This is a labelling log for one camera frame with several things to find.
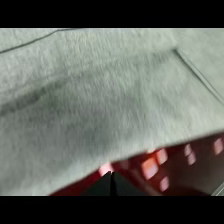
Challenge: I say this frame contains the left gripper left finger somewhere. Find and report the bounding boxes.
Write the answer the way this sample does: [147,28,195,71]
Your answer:
[81,171,113,197]

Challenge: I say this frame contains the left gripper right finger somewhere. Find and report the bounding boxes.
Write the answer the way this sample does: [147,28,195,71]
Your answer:
[112,172,148,197]

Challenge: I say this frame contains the grey garment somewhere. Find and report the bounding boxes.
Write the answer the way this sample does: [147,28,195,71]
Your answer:
[0,27,224,197]

